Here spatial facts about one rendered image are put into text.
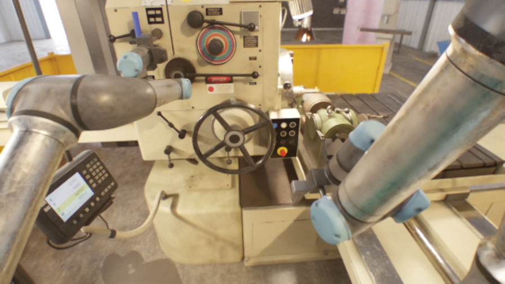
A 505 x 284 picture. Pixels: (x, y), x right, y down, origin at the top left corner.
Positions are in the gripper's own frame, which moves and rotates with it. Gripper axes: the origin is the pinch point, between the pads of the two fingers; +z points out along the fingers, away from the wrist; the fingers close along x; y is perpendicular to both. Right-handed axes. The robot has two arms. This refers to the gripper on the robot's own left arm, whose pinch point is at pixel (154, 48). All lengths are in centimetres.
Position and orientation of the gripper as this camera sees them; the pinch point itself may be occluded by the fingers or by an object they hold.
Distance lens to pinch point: 118.9
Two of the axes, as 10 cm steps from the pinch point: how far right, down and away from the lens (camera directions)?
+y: -10.0, 0.4, -0.6
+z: -0.7, -4.7, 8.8
